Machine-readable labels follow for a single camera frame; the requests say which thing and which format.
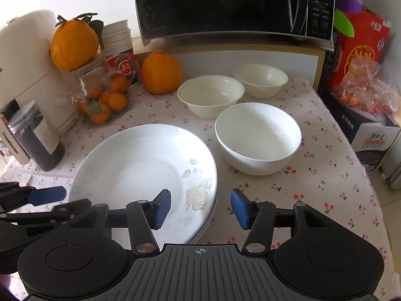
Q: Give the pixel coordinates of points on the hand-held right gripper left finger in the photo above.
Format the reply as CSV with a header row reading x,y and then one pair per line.
x,y
162,208

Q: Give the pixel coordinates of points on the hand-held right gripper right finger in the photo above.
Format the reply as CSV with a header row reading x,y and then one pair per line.
x,y
239,208

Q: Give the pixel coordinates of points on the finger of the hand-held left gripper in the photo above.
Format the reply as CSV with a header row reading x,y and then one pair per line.
x,y
48,195
72,207

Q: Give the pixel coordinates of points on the white rose-print plate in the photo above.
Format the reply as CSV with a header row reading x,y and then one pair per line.
x,y
137,169

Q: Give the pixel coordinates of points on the white deep bowl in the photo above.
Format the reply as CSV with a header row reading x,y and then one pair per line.
x,y
257,138

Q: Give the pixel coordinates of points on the cream shallow bowl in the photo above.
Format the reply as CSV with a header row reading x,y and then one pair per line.
x,y
210,95
260,80

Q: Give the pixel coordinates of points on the plastic jar with dark contents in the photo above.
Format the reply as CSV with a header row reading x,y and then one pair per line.
x,y
37,138

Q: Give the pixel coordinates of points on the cherry print tablecloth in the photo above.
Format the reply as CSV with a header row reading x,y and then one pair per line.
x,y
313,188

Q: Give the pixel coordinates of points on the small glass cup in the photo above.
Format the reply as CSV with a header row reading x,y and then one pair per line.
x,y
64,100

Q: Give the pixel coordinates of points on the glass jar of small oranges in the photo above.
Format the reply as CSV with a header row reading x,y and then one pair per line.
x,y
103,100

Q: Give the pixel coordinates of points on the white air fryer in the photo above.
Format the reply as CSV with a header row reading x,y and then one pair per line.
x,y
25,69

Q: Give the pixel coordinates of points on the cardboard drinks box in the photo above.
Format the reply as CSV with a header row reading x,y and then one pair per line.
x,y
372,141

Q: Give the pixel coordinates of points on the large orange with leaves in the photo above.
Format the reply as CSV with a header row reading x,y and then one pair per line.
x,y
73,47

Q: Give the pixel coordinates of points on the stack of paper cups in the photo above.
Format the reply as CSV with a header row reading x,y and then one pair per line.
x,y
120,47

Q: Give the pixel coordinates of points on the plastic bag of oranges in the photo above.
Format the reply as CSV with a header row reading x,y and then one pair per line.
x,y
366,91

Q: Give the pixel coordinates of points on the red printed carton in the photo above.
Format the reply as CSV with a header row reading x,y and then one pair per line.
x,y
363,47

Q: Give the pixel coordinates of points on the black microwave oven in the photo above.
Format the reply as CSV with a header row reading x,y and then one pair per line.
x,y
219,3

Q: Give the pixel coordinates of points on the green plastic piece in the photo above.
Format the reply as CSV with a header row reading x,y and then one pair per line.
x,y
343,23

